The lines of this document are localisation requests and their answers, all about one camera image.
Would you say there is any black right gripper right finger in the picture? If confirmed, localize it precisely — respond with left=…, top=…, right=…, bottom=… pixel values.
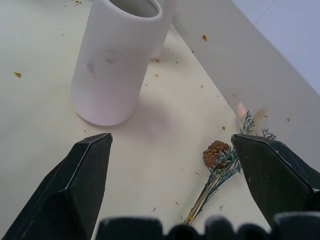
left=230, top=133, right=320, bottom=227

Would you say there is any white cylindrical ceramic vase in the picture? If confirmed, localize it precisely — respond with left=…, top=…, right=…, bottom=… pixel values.
left=71, top=0, right=164, bottom=126

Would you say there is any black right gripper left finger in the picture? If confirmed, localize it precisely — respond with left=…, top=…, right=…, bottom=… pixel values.
left=0, top=132, right=114, bottom=240

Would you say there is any dried flower bouquet with pinecone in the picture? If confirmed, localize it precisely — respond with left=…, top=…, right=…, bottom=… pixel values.
left=181, top=101, right=277, bottom=225

